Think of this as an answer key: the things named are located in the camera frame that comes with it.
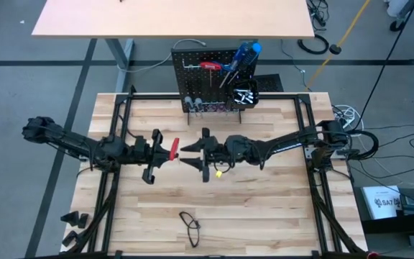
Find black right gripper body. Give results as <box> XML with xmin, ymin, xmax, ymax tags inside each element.
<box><xmin>202</xmin><ymin>135</ymin><xmax>262</xmax><ymax>183</ymax></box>

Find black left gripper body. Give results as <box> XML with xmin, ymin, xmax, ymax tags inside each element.
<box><xmin>134</xmin><ymin>129</ymin><xmax>164</xmax><ymax>170</ymax></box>

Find red T-handle hex key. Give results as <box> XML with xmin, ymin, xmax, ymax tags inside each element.
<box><xmin>168</xmin><ymin>137</ymin><xmax>181</xmax><ymax>162</ymax></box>
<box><xmin>198</xmin><ymin>61</ymin><xmax>223</xmax><ymax>88</ymax></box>

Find clear safety glasses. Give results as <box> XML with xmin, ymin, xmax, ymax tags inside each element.
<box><xmin>178</xmin><ymin>211</ymin><xmax>201</xmax><ymax>249</ymax></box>

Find clear blue handled screwdriver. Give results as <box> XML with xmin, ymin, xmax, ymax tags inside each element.
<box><xmin>218</xmin><ymin>40</ymin><xmax>247</xmax><ymax>88</ymax></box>

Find black screwdriver with blue cap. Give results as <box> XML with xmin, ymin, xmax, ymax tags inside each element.
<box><xmin>228</xmin><ymin>40</ymin><xmax>263</xmax><ymax>84</ymax></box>

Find black metal peg board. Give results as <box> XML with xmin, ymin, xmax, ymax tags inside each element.
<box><xmin>170</xmin><ymin>45</ymin><xmax>260</xmax><ymax>125</ymax></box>

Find black plastic peg board bin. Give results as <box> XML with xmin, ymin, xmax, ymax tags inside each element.
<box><xmin>231</xmin><ymin>78</ymin><xmax>259</xmax><ymax>109</ymax></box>

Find black perforated plate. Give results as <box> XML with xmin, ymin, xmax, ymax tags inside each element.
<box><xmin>256</xmin><ymin>73</ymin><xmax>285</xmax><ymax>94</ymax></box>

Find black printed spare part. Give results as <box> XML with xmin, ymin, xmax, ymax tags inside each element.
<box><xmin>77</xmin><ymin>212</ymin><xmax>90</xmax><ymax>230</ymax></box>
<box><xmin>60</xmin><ymin>211</ymin><xmax>80</xmax><ymax>228</ymax></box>
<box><xmin>61</xmin><ymin>230</ymin><xmax>79</xmax><ymax>247</ymax></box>

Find light wood desk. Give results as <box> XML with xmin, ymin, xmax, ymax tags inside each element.
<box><xmin>31</xmin><ymin>0</ymin><xmax>316</xmax><ymax>95</ymax></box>

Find white printed box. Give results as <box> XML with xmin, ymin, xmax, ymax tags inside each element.
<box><xmin>360</xmin><ymin>184</ymin><xmax>403</xmax><ymax>220</ymax></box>

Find black equipment stand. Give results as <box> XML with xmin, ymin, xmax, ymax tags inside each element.
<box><xmin>352</xmin><ymin>186</ymin><xmax>414</xmax><ymax>237</ymax></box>

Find grey cart leg with caster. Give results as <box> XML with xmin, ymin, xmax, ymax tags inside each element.
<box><xmin>385</xmin><ymin>0</ymin><xmax>414</xmax><ymax>43</ymax></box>

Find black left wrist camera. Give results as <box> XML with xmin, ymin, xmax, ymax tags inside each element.
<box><xmin>142</xmin><ymin>167</ymin><xmax>157</xmax><ymax>185</ymax></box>

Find silver ring screwdriver rail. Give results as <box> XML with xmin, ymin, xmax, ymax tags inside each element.
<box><xmin>185</xmin><ymin>100</ymin><xmax>242</xmax><ymax>115</ymax></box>

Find black aluminium table frame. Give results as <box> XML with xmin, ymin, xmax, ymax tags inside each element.
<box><xmin>60</xmin><ymin>84</ymin><xmax>369</xmax><ymax>259</ymax></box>

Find thin grey cable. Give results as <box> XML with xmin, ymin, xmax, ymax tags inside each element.
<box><xmin>280</xmin><ymin>38</ymin><xmax>313</xmax><ymax>91</ymax></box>

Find white cable bundle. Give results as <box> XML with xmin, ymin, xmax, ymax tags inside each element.
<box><xmin>331</xmin><ymin>104</ymin><xmax>364</xmax><ymax>131</ymax></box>

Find coiled black cable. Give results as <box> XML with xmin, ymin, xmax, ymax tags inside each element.
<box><xmin>297</xmin><ymin>33</ymin><xmax>330</xmax><ymax>55</ymax></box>

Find black power strip with cables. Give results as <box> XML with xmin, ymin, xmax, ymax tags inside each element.
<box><xmin>306</xmin><ymin>0</ymin><xmax>331</xmax><ymax>29</ymax></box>

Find thick yellow cable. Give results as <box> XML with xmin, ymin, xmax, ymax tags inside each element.
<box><xmin>303</xmin><ymin>0</ymin><xmax>372</xmax><ymax>91</ymax></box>

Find long black cable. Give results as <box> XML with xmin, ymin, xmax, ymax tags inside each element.
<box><xmin>356</xmin><ymin>0</ymin><xmax>414</xmax><ymax>125</ymax></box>

